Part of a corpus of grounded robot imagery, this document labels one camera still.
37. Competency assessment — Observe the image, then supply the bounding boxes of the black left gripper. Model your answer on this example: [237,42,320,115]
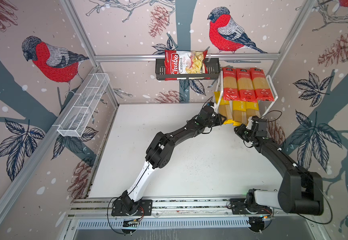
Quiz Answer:
[202,113,227,129]

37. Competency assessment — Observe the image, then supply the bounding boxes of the yellow pasta bag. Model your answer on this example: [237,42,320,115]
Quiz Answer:
[233,101,248,127]
[214,91,235,125]
[246,102,261,118]

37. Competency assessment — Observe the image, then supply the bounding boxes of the red spaghetti bag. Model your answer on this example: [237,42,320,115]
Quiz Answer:
[250,68,274,102]
[236,69,257,103]
[223,68,240,101]

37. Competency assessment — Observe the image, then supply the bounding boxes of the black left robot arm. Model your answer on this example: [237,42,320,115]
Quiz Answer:
[117,102,227,215]

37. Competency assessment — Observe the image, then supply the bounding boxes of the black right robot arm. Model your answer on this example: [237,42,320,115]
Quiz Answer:
[234,116,324,216]

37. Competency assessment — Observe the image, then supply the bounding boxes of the white two-tier shelf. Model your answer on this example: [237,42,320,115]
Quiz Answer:
[214,70,278,117]

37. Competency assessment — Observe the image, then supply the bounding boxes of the red cassava chips bag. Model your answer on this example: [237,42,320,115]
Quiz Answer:
[165,50,208,75]

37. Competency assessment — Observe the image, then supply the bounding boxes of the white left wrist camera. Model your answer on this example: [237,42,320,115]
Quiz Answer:
[207,102,217,111]

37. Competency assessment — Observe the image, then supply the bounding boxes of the black wire wall basket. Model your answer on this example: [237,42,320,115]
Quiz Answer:
[156,58,221,81]

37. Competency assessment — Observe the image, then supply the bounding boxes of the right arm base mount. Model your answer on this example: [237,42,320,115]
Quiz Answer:
[227,189,273,215]

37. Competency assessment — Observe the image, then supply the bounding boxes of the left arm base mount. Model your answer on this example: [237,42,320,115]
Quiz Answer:
[111,191,153,217]

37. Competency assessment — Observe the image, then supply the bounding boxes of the white wire mesh basket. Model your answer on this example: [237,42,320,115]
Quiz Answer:
[57,73,110,138]

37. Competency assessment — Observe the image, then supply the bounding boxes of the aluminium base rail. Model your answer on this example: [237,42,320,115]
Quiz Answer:
[67,196,295,219]

